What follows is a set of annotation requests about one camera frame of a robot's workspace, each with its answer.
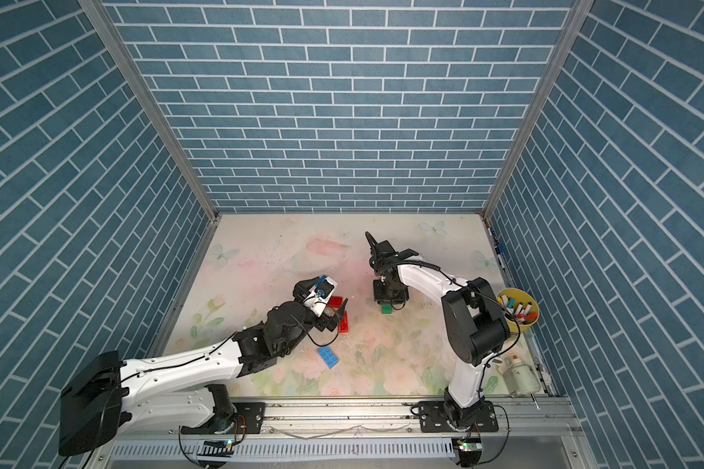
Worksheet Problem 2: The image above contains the long blue lego brick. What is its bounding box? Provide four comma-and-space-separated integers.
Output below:
317, 346, 339, 369

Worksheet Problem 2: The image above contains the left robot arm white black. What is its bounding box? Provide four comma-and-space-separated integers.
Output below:
58, 276, 344, 457

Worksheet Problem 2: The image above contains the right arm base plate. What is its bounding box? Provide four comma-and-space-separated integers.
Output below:
410, 401, 499, 433

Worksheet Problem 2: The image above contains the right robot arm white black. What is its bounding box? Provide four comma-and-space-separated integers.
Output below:
365, 233, 510, 431

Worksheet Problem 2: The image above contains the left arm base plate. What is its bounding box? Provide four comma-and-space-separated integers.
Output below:
181, 402, 266, 437

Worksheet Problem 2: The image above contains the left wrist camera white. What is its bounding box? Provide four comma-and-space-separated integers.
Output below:
303, 276, 338, 312

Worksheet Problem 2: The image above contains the yellow cup with markers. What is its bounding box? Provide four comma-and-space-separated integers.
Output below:
497, 288, 540, 335

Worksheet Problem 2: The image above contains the red lego brick horizontal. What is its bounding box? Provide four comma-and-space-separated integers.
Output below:
328, 296, 344, 310

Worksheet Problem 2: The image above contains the red lego brick vertical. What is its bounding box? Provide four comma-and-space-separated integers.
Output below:
338, 314, 349, 333

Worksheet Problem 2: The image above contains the aluminium front rail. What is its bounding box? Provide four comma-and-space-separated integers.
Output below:
98, 398, 583, 459

